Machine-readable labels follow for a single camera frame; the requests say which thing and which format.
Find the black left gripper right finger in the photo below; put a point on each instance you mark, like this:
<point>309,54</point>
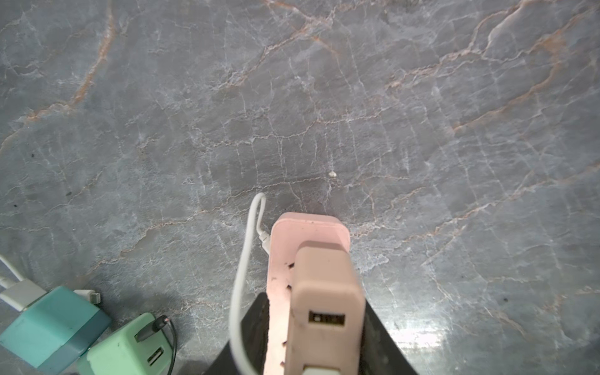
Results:
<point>379,355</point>

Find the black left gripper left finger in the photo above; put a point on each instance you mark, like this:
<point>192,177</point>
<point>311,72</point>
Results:
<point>255,326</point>

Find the pink power strip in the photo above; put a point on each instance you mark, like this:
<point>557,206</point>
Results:
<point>288,233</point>

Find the teal USB charger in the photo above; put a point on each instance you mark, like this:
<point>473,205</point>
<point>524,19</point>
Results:
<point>55,330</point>

